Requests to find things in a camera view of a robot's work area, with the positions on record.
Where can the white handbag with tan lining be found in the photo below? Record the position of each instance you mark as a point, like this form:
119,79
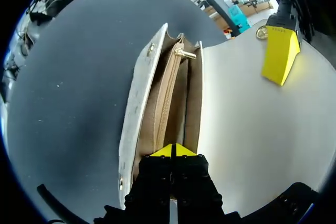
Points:
252,119

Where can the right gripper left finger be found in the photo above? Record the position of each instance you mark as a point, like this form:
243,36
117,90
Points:
153,179

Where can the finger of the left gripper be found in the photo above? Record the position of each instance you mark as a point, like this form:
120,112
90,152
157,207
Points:
280,53

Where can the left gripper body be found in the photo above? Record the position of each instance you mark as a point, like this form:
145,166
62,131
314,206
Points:
294,1

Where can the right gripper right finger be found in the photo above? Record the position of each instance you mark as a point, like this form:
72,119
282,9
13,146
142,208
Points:
194,182

